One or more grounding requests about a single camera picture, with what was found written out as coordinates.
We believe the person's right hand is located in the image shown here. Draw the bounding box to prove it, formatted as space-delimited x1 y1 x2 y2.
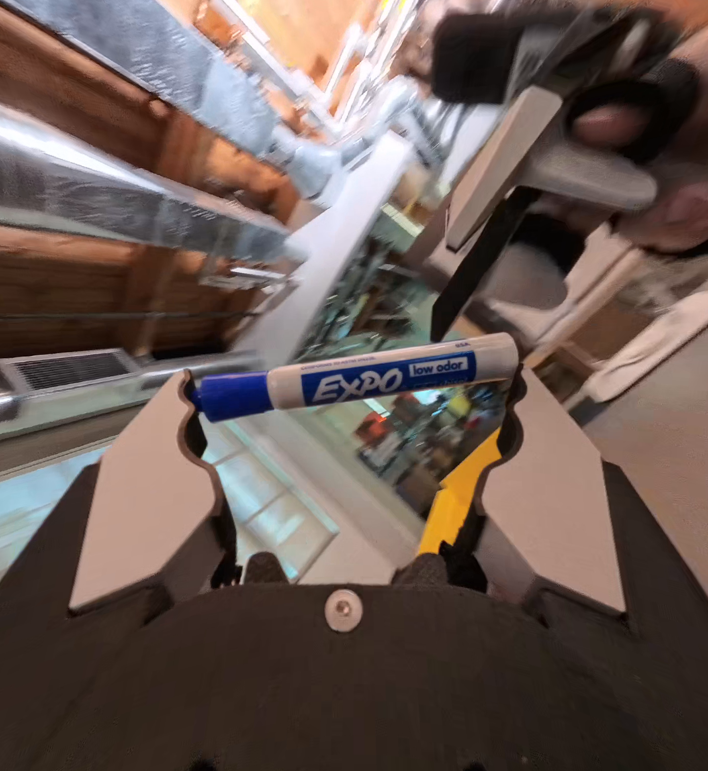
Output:
574 12 708 255

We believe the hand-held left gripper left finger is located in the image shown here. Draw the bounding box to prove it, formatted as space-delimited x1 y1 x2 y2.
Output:
68 369 237 615

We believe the blue dry erase marker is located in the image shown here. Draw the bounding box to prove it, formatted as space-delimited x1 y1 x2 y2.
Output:
186 332 521 424

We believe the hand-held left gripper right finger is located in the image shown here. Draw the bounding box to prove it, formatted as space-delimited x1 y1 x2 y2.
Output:
473 367 627 615

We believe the white air vent unit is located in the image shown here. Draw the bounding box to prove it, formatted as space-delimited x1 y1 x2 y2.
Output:
0 348 260 424

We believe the silver insulated duct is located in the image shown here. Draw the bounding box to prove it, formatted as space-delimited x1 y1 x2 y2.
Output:
4 0 344 200
0 93 308 266

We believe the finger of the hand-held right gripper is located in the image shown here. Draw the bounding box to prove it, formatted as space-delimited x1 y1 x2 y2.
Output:
430 84 566 343

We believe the white structural beam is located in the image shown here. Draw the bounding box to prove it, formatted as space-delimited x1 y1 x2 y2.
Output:
233 133 416 369

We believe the yellow plastic bin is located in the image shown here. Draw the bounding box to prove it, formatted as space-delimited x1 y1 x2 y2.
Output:
417 429 503 556

